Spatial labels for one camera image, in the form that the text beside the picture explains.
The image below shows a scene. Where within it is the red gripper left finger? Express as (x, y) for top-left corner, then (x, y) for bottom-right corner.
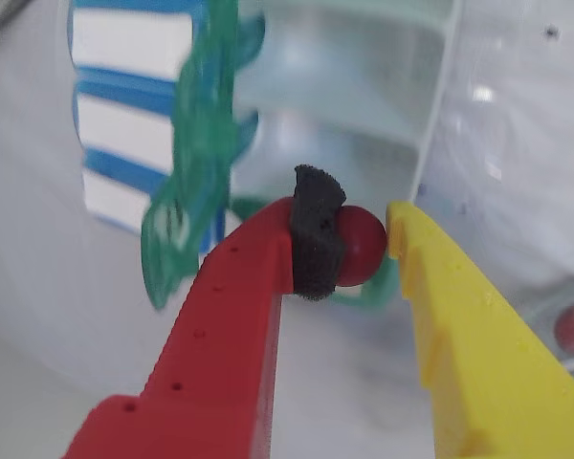
(61, 164), (349, 459)

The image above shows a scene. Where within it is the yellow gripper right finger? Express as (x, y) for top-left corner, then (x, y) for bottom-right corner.
(385, 199), (574, 459)

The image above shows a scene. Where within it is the weekly pill organizer box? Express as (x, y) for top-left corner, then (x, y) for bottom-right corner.
(66, 0), (463, 312)

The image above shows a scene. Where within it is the clear glass dish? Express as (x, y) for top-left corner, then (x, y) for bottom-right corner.
(516, 272), (574, 383)

